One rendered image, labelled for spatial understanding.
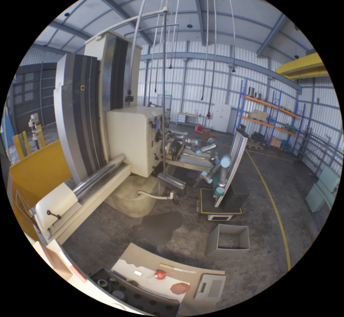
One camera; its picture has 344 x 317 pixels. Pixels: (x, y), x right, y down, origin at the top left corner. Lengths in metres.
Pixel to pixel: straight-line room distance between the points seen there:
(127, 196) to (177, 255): 1.29
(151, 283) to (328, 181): 5.05
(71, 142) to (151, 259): 1.37
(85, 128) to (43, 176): 2.18
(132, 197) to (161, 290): 1.43
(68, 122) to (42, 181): 2.27
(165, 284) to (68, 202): 1.01
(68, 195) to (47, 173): 2.27
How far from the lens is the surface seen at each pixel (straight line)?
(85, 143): 1.50
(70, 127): 1.37
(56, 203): 1.12
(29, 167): 3.20
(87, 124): 1.48
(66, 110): 1.33
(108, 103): 1.65
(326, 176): 5.13
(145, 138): 1.30
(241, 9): 7.79
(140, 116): 1.26
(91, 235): 2.48
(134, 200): 1.94
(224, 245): 2.06
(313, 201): 5.31
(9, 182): 0.32
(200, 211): 2.21
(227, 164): 1.38
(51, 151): 3.21
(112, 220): 2.48
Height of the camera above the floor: 2.09
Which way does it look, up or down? 24 degrees down
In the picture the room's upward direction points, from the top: 5 degrees clockwise
